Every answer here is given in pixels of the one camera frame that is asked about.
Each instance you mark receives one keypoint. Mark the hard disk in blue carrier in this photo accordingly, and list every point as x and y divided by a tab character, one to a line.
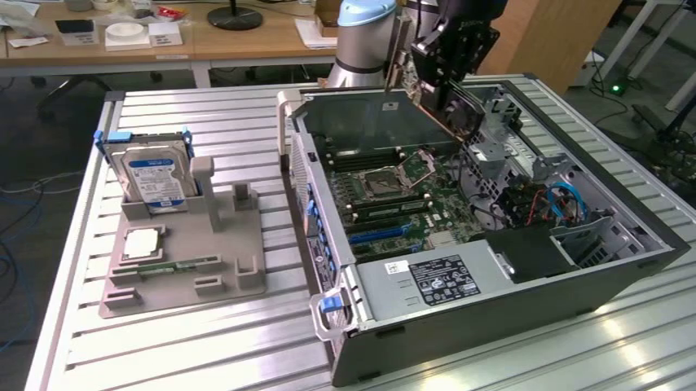
155	179

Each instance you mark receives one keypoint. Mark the black office chair base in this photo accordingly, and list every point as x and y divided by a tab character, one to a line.
54	93

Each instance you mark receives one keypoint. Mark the green motherboard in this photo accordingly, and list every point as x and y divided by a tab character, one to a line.
435	212

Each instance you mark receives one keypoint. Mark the black RAM stick in slot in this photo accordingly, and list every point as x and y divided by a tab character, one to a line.
392	209

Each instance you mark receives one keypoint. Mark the white box with round hollow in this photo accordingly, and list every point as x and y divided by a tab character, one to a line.
127	38

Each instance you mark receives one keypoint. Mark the plain white box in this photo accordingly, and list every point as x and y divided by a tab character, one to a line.
165	34

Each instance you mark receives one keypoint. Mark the black floor stand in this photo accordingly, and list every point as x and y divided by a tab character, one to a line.
652	118

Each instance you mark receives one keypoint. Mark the cardboard box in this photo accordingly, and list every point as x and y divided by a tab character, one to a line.
329	14

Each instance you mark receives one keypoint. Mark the open black PC case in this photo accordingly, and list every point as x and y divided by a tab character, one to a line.
489	326

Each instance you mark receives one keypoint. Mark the white paper stack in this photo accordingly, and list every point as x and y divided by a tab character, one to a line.
316	36

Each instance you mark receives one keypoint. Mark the grey power supply unit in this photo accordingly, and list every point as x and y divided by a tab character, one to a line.
392	293

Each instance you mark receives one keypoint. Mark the green RAM stick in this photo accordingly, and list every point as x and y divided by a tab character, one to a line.
174	266

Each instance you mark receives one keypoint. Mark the wooden cabinet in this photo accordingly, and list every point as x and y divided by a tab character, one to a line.
555	40

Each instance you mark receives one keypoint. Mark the black graphics card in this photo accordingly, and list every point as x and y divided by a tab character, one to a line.
463	116

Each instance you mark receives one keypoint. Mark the black device with green light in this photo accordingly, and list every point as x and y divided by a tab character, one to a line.
616	88

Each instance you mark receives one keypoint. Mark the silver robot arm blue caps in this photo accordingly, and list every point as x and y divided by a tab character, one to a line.
358	49

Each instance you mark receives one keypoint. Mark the silver CPU chip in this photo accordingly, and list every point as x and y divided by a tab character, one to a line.
142	244

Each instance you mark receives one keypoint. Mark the white box with black top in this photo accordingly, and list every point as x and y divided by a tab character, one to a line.
77	32

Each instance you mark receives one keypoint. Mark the metal disk bay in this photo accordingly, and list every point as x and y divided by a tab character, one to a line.
489	152

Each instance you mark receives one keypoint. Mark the blue expansion slot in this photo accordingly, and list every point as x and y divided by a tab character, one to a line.
381	235

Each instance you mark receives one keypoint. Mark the CPU socket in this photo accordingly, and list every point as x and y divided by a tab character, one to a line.
384	181

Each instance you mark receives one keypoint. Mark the grey cup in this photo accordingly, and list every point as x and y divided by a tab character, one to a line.
79	5

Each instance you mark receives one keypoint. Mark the black round lamp base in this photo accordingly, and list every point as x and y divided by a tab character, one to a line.
234	20

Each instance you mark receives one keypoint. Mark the red packet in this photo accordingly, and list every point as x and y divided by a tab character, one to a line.
171	13

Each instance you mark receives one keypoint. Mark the metal socket cover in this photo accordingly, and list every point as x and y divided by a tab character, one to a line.
421	167

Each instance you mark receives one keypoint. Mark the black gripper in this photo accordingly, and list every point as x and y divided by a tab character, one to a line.
463	40

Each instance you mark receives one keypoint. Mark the grey plastic parts rack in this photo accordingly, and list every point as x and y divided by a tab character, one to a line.
218	252

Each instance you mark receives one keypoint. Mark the wooden desk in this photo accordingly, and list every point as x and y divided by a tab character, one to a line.
245	40

